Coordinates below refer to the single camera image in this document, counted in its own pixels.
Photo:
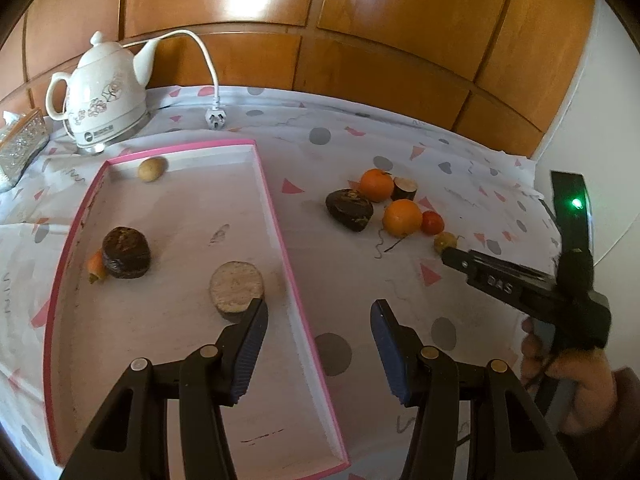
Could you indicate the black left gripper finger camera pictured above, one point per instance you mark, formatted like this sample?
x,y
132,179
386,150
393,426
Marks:
x,y
128,437

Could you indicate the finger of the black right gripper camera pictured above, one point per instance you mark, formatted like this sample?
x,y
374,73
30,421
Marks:
x,y
483,406

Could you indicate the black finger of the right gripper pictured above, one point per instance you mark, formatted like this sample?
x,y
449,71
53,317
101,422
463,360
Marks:
x,y
518,286

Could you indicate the large purple cut yam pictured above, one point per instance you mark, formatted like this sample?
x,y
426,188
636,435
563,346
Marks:
x,y
232,288

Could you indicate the yellow-green round fruit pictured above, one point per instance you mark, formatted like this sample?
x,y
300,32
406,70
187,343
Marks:
x,y
444,240

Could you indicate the small red tomato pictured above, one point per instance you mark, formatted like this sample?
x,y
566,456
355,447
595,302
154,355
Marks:
x,y
432,223

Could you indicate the dark brown fruit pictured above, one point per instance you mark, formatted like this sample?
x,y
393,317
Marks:
x,y
126,253
350,208

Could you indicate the orange tangerine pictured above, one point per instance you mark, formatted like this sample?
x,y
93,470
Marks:
x,y
402,218
376,185

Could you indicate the small orange carrot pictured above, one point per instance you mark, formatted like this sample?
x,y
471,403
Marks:
x,y
95,268

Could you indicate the small purple cut yam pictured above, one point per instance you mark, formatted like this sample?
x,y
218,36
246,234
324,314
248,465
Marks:
x,y
404,189

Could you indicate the small tan potato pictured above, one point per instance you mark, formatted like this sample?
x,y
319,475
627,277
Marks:
x,y
151,169

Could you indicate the person's right hand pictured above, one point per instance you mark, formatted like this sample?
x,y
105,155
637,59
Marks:
x,y
595,395

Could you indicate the pink shallow tray box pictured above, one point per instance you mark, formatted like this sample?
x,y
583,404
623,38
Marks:
x,y
212,205

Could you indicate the patterned white tablecloth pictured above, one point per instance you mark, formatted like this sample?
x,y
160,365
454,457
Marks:
x,y
309,146

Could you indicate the white ceramic electric kettle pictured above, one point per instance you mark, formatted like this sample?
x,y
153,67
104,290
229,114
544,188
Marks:
x,y
105,96

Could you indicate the silver tissue box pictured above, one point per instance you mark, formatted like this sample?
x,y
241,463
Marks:
x,y
23,137

